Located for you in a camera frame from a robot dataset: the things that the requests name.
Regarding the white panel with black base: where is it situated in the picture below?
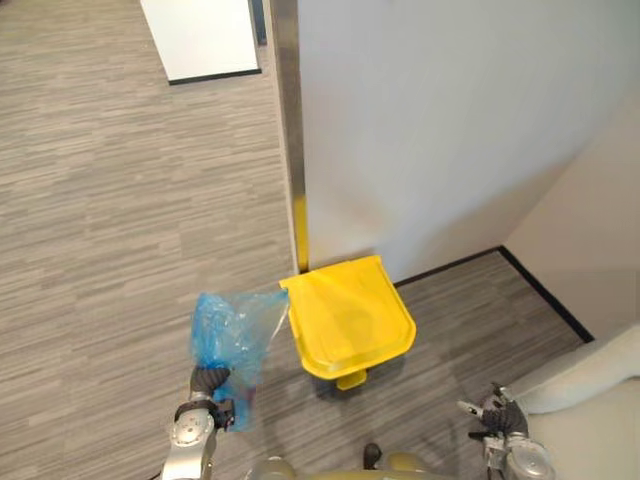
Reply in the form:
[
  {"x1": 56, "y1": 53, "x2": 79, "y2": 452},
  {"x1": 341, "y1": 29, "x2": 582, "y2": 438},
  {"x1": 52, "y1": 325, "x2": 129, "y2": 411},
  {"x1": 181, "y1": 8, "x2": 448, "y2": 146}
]
[{"x1": 139, "y1": 0, "x2": 263, "y2": 86}]

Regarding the blue plastic rubbish bag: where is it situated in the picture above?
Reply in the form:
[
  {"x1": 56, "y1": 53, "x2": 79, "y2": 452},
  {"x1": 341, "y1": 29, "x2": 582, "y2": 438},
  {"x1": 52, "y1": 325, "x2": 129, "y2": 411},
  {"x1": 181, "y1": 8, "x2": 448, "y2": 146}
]
[{"x1": 187, "y1": 290, "x2": 291, "y2": 434}]

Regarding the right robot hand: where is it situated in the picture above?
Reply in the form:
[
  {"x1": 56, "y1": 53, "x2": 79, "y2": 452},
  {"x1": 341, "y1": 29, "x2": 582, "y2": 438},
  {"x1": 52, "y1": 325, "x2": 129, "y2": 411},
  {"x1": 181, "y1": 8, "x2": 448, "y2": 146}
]
[{"x1": 456, "y1": 382, "x2": 530, "y2": 442}]

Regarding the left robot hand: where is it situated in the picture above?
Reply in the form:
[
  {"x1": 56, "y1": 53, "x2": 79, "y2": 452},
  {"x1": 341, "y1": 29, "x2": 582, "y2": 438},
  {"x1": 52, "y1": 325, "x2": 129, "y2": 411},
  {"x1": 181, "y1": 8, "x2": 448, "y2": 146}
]
[{"x1": 188, "y1": 363, "x2": 234, "y2": 404}]

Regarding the white sofa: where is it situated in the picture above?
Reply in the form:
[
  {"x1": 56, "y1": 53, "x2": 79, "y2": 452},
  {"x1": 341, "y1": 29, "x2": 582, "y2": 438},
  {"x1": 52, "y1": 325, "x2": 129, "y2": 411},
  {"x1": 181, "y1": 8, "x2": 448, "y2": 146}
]
[{"x1": 504, "y1": 327, "x2": 640, "y2": 480}]

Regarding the metal wall corner strip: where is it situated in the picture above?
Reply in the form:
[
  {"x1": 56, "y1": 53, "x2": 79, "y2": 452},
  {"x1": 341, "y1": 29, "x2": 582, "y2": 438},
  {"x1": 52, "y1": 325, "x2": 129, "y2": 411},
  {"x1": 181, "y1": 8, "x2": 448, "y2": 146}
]
[{"x1": 263, "y1": 0, "x2": 312, "y2": 275}]

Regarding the yellow pedal trash can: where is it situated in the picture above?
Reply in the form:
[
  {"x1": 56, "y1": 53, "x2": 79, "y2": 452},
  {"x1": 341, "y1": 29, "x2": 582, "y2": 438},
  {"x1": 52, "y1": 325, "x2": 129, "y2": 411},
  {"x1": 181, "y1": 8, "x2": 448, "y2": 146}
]
[{"x1": 278, "y1": 254, "x2": 418, "y2": 392}]

